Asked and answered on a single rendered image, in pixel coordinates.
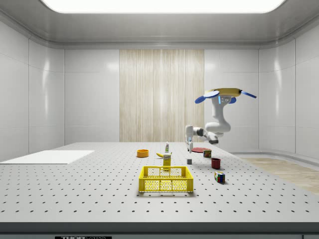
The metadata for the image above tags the white and yellow carton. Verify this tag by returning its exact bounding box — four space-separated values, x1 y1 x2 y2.
162 153 172 172

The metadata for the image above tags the puzzle cube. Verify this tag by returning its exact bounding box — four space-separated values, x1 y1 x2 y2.
214 171 226 184

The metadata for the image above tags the yellow basket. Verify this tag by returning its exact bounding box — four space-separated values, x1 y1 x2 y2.
138 165 194 194

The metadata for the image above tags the white board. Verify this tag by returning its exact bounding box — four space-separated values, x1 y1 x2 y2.
0 150 96 165

